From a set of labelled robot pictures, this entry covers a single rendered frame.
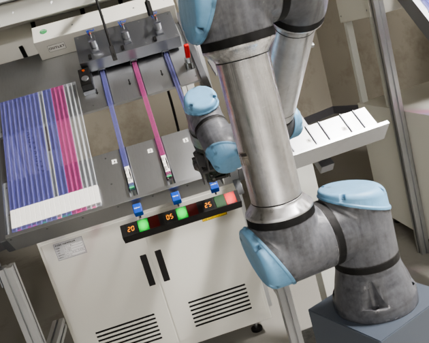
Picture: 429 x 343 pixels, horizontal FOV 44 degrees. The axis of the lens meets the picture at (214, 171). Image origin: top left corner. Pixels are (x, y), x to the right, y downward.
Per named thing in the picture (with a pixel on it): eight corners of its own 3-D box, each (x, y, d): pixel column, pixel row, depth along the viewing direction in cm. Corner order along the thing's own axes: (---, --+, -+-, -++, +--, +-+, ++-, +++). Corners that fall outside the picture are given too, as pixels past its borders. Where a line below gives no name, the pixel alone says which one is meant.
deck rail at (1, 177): (16, 250, 147) (7, 240, 142) (9, 252, 147) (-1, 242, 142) (-2, 76, 186) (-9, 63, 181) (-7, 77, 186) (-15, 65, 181)
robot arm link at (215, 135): (264, 141, 107) (242, 105, 113) (214, 158, 105) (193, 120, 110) (261, 164, 114) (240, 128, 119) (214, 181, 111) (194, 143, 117)
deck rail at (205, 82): (246, 179, 153) (244, 167, 148) (239, 181, 153) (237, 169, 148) (182, 25, 192) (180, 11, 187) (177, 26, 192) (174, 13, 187)
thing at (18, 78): (202, 89, 174) (201, 78, 170) (5, 146, 168) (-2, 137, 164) (177, 26, 192) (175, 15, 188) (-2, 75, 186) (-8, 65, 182)
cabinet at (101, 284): (276, 332, 195) (233, 177, 181) (92, 394, 189) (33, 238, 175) (241, 267, 258) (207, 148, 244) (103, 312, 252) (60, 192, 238)
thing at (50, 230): (239, 181, 153) (237, 167, 147) (16, 250, 147) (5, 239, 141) (237, 177, 154) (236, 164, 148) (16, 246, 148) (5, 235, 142)
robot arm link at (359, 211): (414, 250, 90) (400, 177, 87) (346, 279, 87) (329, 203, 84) (374, 232, 101) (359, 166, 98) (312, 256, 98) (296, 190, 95)
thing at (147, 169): (237, 173, 152) (236, 167, 149) (11, 242, 146) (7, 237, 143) (218, 124, 162) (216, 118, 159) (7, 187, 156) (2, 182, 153)
